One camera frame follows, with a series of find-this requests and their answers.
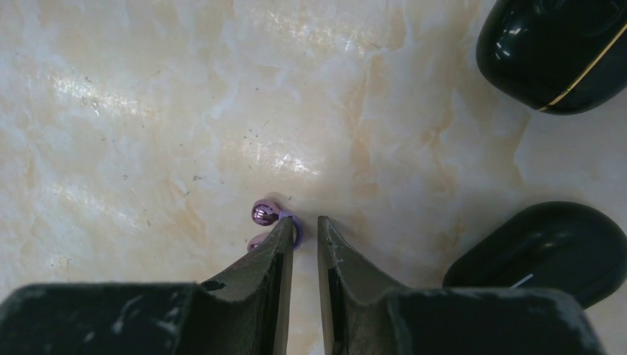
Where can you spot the small black earbud case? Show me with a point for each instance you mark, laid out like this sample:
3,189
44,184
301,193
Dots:
559,57

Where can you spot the oval black charging case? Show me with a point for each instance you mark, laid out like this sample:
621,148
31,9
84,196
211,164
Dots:
567,246

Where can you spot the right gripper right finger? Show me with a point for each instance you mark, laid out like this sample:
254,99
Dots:
353,295

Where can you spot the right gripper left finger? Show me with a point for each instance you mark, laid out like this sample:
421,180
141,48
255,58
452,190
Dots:
250,300

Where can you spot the purple clip earbud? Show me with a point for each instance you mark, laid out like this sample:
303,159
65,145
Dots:
267,212

